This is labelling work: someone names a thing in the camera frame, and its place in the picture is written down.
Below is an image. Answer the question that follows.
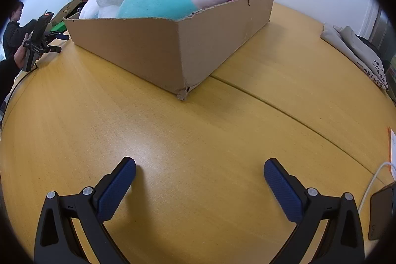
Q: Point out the white printed cloth bag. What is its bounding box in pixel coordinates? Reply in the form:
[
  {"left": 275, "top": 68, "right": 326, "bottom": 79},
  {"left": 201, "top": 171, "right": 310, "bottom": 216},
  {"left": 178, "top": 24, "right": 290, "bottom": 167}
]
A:
[{"left": 320, "top": 22, "right": 392, "bottom": 91}]

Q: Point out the small cardboard box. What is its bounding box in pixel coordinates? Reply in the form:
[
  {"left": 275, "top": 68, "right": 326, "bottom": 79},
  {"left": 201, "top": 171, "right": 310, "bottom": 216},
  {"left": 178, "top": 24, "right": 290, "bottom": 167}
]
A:
[{"left": 58, "top": 0, "right": 85, "bottom": 20}]

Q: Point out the large cardboard box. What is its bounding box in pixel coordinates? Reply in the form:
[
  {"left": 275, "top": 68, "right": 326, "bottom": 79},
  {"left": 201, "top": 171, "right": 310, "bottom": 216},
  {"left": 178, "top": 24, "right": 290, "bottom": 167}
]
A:
[{"left": 63, "top": 0, "right": 276, "bottom": 101}]

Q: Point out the white cable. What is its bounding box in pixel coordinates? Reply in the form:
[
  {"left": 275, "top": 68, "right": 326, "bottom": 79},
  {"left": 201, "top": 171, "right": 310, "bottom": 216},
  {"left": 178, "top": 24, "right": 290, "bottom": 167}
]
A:
[{"left": 358, "top": 161, "right": 396, "bottom": 212}]

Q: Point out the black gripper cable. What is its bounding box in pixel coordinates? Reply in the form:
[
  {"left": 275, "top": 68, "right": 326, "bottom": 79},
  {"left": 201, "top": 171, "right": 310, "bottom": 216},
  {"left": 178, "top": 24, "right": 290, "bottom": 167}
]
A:
[{"left": 4, "top": 64, "right": 39, "bottom": 110}]

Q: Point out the green flat item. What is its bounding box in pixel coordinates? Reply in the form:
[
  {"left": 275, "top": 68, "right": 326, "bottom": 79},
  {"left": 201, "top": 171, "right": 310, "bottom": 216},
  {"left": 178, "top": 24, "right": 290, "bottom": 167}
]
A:
[{"left": 49, "top": 21, "right": 68, "bottom": 33}]

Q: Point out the white paper with orange edge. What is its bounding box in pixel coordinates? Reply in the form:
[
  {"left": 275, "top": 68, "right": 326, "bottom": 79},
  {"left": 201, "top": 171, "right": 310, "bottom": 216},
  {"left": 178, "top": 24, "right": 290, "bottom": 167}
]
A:
[{"left": 387, "top": 126, "right": 396, "bottom": 178}]

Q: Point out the dark smartphone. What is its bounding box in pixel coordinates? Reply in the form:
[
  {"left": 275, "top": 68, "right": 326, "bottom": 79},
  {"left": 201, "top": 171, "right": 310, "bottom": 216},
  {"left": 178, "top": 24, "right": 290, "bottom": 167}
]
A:
[{"left": 369, "top": 181, "right": 396, "bottom": 241}]

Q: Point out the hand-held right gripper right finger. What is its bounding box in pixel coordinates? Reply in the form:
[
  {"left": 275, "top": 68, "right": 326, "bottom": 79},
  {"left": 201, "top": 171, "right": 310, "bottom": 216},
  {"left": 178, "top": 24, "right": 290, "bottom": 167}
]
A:
[{"left": 264, "top": 158, "right": 366, "bottom": 264}]

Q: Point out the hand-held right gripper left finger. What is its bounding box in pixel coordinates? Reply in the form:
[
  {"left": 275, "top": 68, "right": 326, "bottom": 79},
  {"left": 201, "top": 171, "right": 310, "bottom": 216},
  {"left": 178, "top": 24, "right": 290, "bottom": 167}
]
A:
[{"left": 33, "top": 156, "right": 137, "bottom": 264}]

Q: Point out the person's left hand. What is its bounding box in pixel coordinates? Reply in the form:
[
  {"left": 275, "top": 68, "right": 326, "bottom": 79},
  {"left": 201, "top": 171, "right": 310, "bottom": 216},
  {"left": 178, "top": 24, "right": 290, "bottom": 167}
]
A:
[{"left": 15, "top": 43, "right": 28, "bottom": 67}]

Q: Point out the person's left forearm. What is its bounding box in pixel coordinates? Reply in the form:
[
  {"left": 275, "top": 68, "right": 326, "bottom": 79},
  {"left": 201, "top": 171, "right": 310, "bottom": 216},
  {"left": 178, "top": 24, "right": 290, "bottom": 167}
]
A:
[{"left": 0, "top": 58, "right": 20, "bottom": 104}]

